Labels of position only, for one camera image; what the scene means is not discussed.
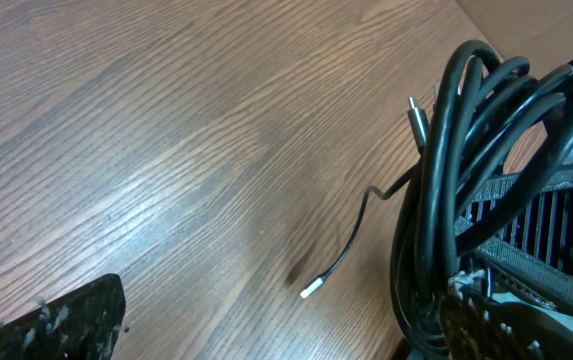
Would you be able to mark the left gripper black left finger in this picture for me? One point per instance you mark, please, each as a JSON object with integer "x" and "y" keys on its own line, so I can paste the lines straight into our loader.
{"x": 82, "y": 324}

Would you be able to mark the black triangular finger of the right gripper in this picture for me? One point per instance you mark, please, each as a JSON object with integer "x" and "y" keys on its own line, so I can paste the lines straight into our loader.
{"x": 534, "y": 249}

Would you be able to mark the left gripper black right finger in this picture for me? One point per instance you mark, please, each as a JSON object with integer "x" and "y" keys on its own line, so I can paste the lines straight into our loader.
{"x": 476, "y": 326}

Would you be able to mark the cardboard wall panel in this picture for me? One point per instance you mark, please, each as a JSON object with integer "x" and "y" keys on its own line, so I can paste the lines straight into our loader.
{"x": 541, "y": 30}

